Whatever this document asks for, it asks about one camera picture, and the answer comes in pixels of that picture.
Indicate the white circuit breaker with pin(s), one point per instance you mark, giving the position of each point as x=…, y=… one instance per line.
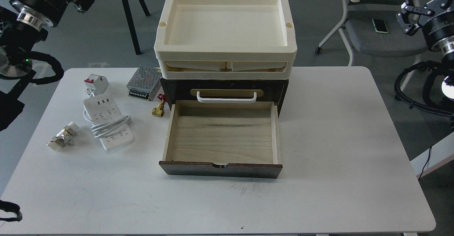
x=96, y=84

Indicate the white drawer handle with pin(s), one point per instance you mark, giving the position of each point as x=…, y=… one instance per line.
x=227, y=100

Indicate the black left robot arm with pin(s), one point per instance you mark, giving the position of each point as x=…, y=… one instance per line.
x=20, y=30

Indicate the white side table edge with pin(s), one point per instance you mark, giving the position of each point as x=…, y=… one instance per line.
x=435, y=157

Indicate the metal mesh power supply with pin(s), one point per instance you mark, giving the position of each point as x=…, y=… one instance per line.
x=145, y=83

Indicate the green smartphone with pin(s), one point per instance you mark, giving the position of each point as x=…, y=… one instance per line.
x=380, y=26

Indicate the cream plastic stacked tray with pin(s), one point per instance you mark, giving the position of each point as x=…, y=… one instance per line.
x=226, y=39

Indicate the silver metal connector block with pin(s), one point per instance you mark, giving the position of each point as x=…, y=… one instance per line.
x=64, y=137

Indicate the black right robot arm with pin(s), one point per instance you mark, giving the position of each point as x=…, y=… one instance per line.
x=436, y=19

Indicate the open wooden drawer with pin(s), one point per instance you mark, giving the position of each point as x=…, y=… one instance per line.
x=231, y=140

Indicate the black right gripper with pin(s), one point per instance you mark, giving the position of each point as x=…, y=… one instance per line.
x=411, y=18

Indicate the brass valve red handle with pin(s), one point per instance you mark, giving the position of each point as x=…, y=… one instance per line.
x=158, y=111

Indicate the grey office chair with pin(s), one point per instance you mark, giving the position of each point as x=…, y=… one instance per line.
x=371, y=27

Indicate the white power strip with cable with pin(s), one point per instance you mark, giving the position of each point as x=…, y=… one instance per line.
x=108, y=123

